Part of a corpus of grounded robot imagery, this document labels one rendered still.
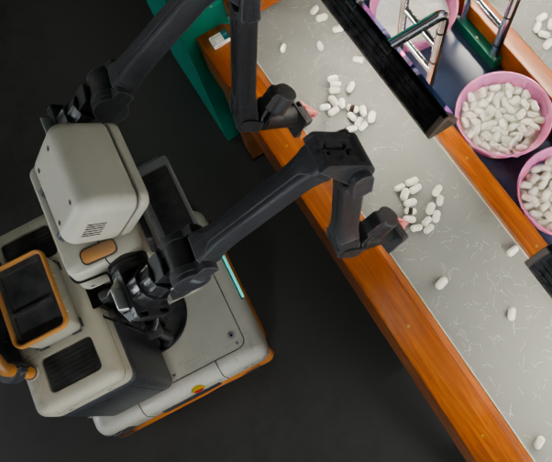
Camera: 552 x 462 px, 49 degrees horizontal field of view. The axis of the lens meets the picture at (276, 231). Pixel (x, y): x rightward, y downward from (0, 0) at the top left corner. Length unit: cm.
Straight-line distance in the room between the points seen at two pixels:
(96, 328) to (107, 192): 63
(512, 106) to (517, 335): 65
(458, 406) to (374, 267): 41
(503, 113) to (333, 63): 52
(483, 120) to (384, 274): 54
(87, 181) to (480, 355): 106
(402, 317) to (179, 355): 88
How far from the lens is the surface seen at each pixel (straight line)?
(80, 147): 121
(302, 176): 103
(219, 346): 215
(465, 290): 168
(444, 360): 162
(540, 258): 138
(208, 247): 114
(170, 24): 127
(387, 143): 179
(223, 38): 197
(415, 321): 163
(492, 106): 188
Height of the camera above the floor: 237
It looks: 72 degrees down
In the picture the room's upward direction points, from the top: 23 degrees counter-clockwise
